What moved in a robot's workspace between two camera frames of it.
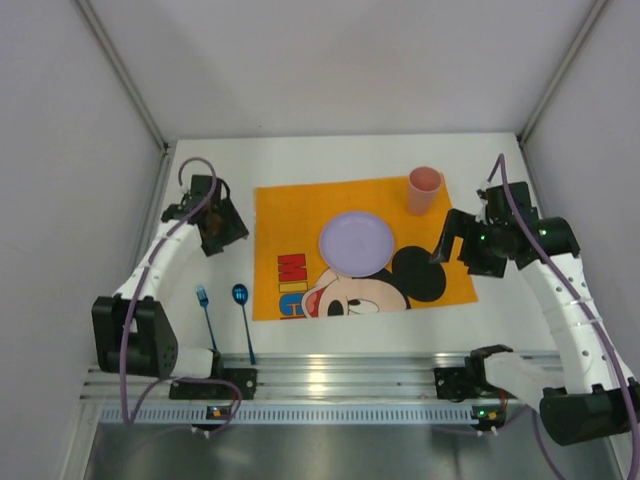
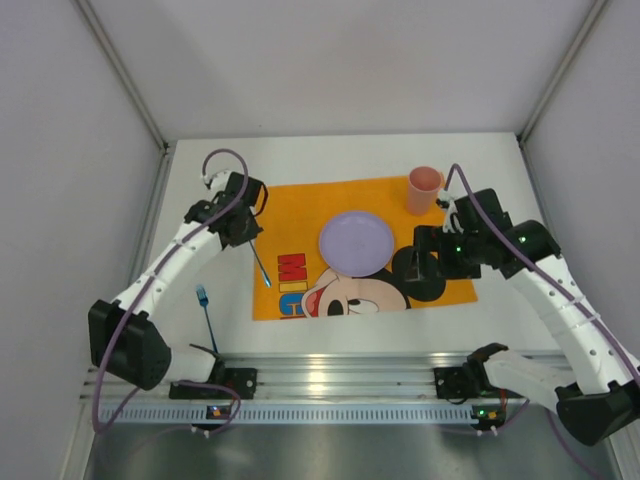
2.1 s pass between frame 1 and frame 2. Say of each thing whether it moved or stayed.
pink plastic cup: stayed
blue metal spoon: moved
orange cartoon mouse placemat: stayed
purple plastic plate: stayed
